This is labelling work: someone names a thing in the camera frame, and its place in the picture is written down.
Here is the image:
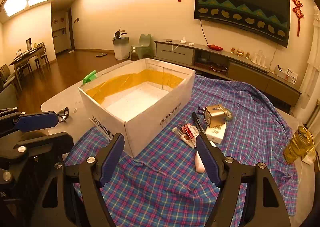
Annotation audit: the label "white cardboard box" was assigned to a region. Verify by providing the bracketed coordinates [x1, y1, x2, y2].
[78, 58, 196, 158]

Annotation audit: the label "gold metal pencil sharpener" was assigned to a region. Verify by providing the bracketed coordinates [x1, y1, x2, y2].
[204, 105, 228, 128]

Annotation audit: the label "potted plant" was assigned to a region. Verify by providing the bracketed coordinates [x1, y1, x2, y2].
[112, 28, 127, 41]

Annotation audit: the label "dining chair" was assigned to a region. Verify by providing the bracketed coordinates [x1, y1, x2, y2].
[19, 63, 34, 77]
[0, 64, 22, 92]
[34, 42, 50, 67]

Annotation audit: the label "black eyeglasses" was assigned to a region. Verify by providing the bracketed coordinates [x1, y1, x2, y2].
[55, 107, 70, 123]

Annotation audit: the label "white curtain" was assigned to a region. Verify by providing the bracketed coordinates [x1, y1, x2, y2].
[299, 7, 320, 127]

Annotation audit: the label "white eraser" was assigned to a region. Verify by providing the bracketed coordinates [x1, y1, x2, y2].
[195, 152, 206, 173]

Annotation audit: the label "blue plaid cloth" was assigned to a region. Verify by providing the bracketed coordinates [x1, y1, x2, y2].
[64, 74, 300, 227]

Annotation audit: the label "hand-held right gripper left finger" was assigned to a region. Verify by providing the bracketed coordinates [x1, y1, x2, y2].
[31, 133, 125, 227]

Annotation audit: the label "clear drinking glass set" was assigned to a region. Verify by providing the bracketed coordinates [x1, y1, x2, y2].
[251, 50, 268, 67]

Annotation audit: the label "dining table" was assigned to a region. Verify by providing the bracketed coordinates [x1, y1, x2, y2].
[9, 44, 47, 72]

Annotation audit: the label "black marker pen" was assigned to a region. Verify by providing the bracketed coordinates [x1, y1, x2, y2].
[192, 112, 216, 148]

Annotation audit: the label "green plastic clip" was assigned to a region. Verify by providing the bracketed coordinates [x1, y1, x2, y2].
[82, 70, 98, 85]

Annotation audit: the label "white organiser box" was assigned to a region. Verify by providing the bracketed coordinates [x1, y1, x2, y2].
[275, 65, 298, 83]

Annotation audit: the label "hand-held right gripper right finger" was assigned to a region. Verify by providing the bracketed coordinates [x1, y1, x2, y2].
[196, 135, 292, 227]

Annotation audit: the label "red cable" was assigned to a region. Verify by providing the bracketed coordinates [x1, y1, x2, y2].
[200, 19, 209, 46]

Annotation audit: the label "white small carton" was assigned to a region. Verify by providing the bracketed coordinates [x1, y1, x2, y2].
[205, 123, 227, 145]

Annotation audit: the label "green plastic chair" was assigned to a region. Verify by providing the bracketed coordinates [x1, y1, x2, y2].
[130, 33, 153, 61]

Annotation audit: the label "amber glass jar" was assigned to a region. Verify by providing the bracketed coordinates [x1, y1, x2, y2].
[283, 125, 317, 165]

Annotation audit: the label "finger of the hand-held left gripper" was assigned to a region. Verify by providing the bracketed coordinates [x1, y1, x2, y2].
[14, 132, 74, 161]
[0, 108, 59, 140]

